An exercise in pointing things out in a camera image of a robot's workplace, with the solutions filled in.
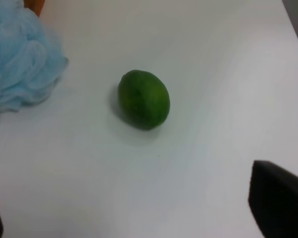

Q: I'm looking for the green lemon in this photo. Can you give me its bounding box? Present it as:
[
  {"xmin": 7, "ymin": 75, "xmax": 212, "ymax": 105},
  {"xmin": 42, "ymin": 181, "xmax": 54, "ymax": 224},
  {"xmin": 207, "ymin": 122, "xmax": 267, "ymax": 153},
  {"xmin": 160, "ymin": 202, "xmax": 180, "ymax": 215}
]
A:
[{"xmin": 117, "ymin": 70, "xmax": 170, "ymax": 130}]

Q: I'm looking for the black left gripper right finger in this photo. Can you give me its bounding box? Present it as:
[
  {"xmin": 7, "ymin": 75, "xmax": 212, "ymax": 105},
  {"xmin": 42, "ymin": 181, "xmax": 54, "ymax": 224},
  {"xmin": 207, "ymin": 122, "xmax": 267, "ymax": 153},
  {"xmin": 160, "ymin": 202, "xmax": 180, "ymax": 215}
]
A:
[{"xmin": 248, "ymin": 161, "xmax": 298, "ymax": 238}]

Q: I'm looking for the orange wicker basket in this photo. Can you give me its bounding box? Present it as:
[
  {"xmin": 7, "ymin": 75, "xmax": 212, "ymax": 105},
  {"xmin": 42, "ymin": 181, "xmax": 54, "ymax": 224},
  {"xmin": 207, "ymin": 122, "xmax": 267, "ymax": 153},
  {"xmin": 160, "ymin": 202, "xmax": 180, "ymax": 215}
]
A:
[{"xmin": 24, "ymin": 0, "xmax": 45, "ymax": 16}]

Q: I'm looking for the blue mesh bath sponge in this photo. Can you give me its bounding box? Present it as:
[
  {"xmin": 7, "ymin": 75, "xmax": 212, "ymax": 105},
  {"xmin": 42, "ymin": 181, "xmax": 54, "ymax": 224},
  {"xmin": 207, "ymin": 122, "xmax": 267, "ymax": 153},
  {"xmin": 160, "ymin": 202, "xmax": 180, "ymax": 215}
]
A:
[{"xmin": 0, "ymin": 0, "xmax": 69, "ymax": 112}]

